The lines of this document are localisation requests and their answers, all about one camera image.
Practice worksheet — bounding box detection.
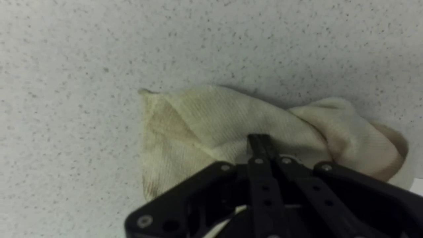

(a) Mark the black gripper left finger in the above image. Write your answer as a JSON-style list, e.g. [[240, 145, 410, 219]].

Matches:
[[123, 134, 283, 238]]

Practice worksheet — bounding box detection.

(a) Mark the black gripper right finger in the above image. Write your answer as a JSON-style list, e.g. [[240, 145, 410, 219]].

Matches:
[[263, 134, 423, 238]]

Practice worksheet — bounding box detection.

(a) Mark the beige cloth towel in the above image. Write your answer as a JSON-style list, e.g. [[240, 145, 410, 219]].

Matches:
[[138, 84, 415, 203]]

